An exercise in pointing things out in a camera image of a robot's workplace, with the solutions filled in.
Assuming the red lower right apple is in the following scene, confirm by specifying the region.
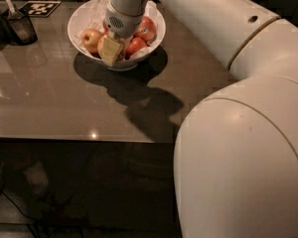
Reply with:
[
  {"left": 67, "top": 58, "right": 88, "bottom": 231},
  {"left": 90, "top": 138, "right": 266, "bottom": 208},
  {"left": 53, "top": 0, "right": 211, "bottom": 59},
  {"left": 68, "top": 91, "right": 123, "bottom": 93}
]
[{"left": 125, "top": 37, "right": 147, "bottom": 60}]

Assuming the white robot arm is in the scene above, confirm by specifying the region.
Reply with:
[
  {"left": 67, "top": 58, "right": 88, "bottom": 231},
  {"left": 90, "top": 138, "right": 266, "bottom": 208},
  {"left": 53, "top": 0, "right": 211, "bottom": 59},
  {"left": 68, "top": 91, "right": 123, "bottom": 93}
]
[{"left": 106, "top": 0, "right": 298, "bottom": 238}]

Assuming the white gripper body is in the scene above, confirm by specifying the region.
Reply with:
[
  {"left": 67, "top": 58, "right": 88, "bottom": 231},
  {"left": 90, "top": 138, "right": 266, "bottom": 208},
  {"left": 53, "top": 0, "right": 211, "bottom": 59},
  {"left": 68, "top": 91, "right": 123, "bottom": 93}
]
[{"left": 105, "top": 3, "right": 143, "bottom": 38}]

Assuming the red apple with sticker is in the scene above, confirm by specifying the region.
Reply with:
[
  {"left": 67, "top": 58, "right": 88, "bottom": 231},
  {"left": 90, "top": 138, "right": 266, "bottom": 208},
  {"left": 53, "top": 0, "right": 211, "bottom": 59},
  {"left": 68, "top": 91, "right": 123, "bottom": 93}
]
[{"left": 134, "top": 16, "right": 157, "bottom": 43}]

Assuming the small pale left apple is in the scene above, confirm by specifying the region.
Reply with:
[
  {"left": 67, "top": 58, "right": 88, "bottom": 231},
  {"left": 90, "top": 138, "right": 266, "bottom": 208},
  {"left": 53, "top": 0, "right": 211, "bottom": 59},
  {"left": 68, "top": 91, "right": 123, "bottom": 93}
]
[{"left": 80, "top": 29, "right": 102, "bottom": 54}]

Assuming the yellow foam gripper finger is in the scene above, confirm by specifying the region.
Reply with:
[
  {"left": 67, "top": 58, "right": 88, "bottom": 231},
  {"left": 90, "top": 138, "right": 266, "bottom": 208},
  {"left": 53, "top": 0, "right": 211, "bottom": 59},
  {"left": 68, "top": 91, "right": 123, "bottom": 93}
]
[{"left": 101, "top": 32, "right": 124, "bottom": 66}]

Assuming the yellow-red front apple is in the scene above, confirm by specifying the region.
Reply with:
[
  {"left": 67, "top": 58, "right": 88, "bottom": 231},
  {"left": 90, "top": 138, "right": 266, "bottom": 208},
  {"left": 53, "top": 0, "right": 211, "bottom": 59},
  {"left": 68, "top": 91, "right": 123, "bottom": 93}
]
[{"left": 96, "top": 33, "right": 127, "bottom": 61}]

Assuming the black fiducial marker card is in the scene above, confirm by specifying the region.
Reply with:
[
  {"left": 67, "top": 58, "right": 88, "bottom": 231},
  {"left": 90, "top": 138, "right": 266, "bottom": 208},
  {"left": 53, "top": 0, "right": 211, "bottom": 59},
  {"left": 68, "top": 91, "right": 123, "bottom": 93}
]
[{"left": 20, "top": 1, "right": 61, "bottom": 18}]

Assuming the black floor cable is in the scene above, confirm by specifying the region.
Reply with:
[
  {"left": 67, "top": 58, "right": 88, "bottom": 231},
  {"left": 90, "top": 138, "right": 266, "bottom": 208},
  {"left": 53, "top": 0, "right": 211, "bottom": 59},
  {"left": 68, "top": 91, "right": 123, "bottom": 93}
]
[{"left": 0, "top": 169, "right": 87, "bottom": 238}]

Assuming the dark red back apple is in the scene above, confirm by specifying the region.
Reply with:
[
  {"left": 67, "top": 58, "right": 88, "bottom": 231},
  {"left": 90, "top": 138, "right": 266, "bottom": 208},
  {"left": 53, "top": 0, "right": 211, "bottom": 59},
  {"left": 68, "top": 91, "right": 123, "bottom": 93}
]
[{"left": 102, "top": 20, "right": 109, "bottom": 35}]

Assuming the white ceramic bowl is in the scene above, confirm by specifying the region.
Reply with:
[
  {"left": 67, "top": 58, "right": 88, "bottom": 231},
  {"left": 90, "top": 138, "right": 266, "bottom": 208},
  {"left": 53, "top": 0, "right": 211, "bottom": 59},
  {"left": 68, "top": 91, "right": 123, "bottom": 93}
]
[{"left": 68, "top": 0, "right": 166, "bottom": 71}]

